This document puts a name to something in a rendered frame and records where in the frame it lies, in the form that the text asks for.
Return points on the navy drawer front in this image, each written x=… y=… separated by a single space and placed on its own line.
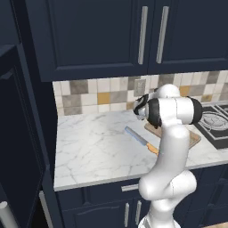
x=95 y=191

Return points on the wooden cutting board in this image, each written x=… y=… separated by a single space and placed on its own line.
x=194 y=138

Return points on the black hob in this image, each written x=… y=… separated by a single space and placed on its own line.
x=214 y=123

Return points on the grey wall socket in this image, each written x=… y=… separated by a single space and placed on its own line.
x=140 y=87

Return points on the wide navy wall cupboard door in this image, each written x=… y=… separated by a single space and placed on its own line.
x=89 y=35

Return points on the narrow navy wall cupboard door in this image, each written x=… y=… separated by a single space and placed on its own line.
x=193 y=32

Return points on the navy cupboard front under hob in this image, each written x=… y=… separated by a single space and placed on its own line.
x=212 y=196

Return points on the dark navy fridge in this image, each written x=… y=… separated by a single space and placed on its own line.
x=20 y=133

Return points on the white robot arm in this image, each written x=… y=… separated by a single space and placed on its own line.
x=173 y=148

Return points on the navy base cupboard door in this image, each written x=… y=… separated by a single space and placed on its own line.
x=95 y=215
x=143 y=207

